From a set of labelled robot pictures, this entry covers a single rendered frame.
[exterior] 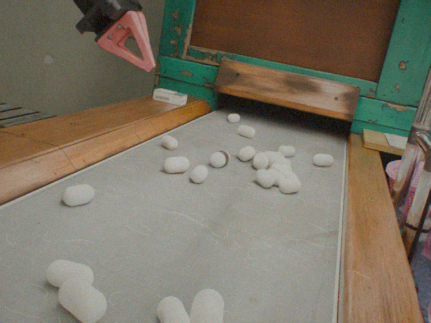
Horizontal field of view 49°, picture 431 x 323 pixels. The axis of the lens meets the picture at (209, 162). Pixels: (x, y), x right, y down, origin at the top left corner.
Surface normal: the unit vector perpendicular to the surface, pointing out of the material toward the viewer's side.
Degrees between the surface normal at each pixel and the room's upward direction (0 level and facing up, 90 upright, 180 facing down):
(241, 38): 90
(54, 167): 45
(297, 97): 66
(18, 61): 90
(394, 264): 0
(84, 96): 90
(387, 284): 0
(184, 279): 0
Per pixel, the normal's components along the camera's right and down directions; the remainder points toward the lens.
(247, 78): -0.18, -0.16
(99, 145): 0.79, -0.50
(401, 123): -0.28, 0.22
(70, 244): 0.18, -0.94
